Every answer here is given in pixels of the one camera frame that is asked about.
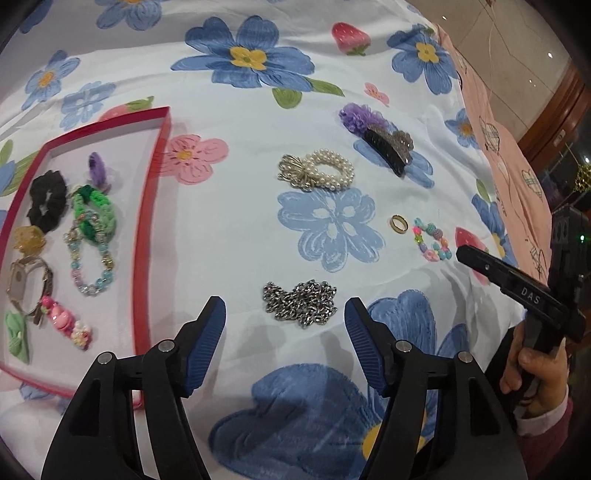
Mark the pink hair clip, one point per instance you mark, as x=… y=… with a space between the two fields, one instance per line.
x=60 y=318

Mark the brown wooden frame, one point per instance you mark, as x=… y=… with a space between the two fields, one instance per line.
x=554 y=106

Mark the yellow flower hair clip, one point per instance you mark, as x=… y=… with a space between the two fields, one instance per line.
x=28 y=240

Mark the red jewelry box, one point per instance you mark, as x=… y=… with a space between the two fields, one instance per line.
x=124 y=221

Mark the purple flower hair clip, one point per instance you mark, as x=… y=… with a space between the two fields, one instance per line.
x=358 y=115

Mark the wristwatch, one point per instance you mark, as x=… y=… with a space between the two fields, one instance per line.
x=21 y=279

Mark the dark claw hair clip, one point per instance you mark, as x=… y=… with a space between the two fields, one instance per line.
x=383 y=143

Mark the person's right forearm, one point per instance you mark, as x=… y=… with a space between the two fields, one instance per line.
x=545 y=443

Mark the person's right hand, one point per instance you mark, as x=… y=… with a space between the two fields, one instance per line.
x=538 y=376

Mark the pink heart print blanket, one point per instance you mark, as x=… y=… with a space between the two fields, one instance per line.
x=508 y=184

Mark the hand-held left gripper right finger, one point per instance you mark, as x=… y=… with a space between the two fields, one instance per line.
x=364 y=341

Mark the black scrunchie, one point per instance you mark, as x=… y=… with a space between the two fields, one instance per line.
x=57 y=194

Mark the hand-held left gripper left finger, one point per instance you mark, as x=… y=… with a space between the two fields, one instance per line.
x=207 y=341

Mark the blue floral bed sheet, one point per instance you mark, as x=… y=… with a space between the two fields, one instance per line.
x=231 y=138

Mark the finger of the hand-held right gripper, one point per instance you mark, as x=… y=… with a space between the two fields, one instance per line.
x=508 y=284

